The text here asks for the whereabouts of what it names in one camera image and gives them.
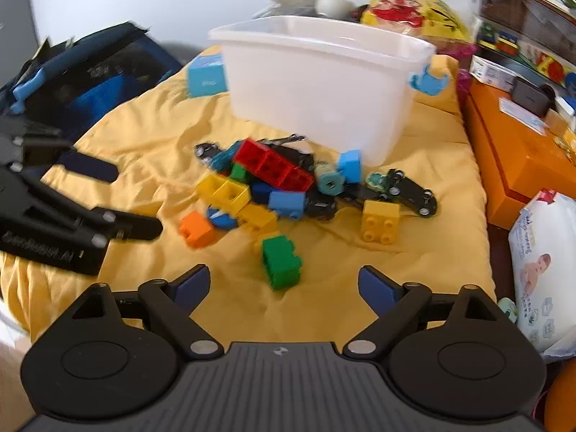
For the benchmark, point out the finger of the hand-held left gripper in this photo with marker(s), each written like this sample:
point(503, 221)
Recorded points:
point(90, 166)
point(135, 227)

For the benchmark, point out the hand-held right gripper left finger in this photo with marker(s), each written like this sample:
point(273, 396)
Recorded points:
point(194, 283)

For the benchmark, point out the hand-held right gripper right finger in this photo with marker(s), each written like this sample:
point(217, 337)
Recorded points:
point(375, 289)

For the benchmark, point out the square yellow brick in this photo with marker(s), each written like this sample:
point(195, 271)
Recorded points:
point(380, 220)

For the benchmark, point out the white plastic bin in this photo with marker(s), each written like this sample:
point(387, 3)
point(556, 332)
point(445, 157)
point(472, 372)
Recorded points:
point(315, 81)

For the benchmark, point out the yellow blanket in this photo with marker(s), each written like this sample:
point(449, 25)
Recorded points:
point(135, 144)

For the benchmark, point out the orange brick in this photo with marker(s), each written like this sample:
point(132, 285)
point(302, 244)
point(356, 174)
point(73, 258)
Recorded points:
point(195, 230)

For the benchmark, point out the blue round piece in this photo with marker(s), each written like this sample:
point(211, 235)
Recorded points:
point(220, 219)

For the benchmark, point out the dark blue fabric bag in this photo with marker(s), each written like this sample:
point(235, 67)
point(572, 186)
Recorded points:
point(112, 81)

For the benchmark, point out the large green brick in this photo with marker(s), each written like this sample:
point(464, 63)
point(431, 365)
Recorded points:
point(281, 263)

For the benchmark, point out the long yellow brick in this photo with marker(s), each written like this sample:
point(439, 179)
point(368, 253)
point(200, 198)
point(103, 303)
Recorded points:
point(225, 193)

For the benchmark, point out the teal brick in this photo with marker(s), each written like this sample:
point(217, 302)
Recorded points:
point(223, 155)

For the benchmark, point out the small green brick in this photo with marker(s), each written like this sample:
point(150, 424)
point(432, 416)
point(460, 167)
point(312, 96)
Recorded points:
point(239, 173)

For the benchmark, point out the long red brick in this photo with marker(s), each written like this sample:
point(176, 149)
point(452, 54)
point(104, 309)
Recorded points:
point(272, 166)

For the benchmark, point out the small light blue box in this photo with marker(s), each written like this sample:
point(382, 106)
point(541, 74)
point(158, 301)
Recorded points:
point(206, 76)

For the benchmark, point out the grey panel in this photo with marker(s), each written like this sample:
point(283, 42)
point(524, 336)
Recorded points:
point(18, 31)

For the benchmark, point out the baby wipes pack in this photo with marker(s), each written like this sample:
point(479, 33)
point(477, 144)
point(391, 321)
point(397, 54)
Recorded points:
point(544, 279)

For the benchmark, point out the orange box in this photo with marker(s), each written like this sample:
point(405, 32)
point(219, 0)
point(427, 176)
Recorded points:
point(513, 166)

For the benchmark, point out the blue bin latch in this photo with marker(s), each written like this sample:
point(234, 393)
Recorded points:
point(427, 82)

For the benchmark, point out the white carton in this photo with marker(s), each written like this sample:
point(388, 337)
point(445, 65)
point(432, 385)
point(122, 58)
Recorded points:
point(490, 72)

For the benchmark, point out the small black box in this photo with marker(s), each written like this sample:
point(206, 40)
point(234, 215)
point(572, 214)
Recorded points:
point(531, 96)

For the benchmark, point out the yellow bag with red print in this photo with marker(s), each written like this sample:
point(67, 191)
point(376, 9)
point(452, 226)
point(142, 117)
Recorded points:
point(405, 13)

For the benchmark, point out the clear storage box with toys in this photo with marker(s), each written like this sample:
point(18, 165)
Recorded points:
point(526, 31)

